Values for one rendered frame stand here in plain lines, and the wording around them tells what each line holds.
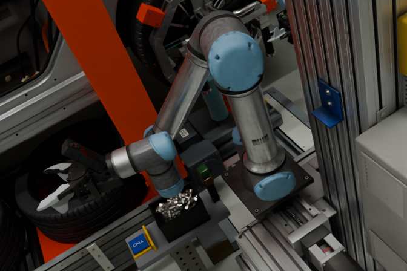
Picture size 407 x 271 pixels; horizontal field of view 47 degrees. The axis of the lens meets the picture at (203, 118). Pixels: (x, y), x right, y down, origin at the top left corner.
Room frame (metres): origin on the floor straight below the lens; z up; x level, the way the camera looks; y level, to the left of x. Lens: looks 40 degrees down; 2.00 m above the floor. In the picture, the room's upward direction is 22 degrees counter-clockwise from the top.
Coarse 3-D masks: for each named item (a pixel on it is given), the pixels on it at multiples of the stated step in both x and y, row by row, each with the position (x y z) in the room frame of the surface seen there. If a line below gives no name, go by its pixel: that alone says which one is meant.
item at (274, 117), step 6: (270, 108) 2.03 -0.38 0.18; (270, 114) 2.01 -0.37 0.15; (276, 114) 2.00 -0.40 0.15; (276, 120) 1.96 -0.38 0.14; (282, 120) 1.97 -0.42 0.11; (192, 126) 2.14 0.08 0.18; (276, 126) 1.96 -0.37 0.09; (222, 144) 1.94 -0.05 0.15; (228, 144) 1.90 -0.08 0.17; (222, 150) 1.88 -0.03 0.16; (228, 150) 1.89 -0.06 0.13; (234, 150) 1.89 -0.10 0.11; (222, 156) 1.88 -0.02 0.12
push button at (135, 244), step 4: (140, 236) 1.26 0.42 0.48; (144, 236) 1.26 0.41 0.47; (132, 240) 1.26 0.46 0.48; (136, 240) 1.25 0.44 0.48; (140, 240) 1.24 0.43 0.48; (144, 240) 1.24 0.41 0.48; (132, 244) 1.24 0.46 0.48; (136, 244) 1.23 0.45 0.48; (140, 244) 1.22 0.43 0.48; (144, 244) 1.21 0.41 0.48; (148, 244) 1.21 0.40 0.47; (132, 248) 1.22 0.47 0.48; (136, 248) 1.21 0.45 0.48; (140, 248) 1.21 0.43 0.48; (144, 248) 1.20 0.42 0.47; (136, 252) 1.19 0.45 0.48
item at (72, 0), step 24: (48, 0) 1.40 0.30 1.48; (72, 0) 1.42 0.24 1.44; (96, 0) 1.43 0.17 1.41; (72, 24) 1.41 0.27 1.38; (96, 24) 1.42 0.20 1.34; (72, 48) 1.40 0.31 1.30; (96, 48) 1.42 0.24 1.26; (120, 48) 1.43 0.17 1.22; (96, 72) 1.41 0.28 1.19; (120, 72) 1.42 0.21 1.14; (120, 96) 1.42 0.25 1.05; (144, 96) 1.43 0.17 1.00; (120, 120) 1.41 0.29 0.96; (144, 120) 1.42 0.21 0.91
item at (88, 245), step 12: (144, 204) 1.50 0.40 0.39; (132, 216) 1.46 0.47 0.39; (144, 216) 1.46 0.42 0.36; (108, 228) 1.45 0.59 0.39; (120, 228) 1.43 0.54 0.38; (132, 228) 1.44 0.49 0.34; (84, 240) 1.44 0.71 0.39; (96, 240) 1.41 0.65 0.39; (108, 240) 1.42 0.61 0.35; (120, 240) 1.42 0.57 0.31; (72, 252) 1.40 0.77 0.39; (84, 252) 1.39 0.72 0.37; (96, 252) 1.39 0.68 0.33; (108, 252) 1.41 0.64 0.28; (48, 264) 1.38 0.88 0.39; (60, 264) 1.37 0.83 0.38; (72, 264) 1.38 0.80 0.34; (84, 264) 1.38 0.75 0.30; (108, 264) 1.40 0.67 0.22
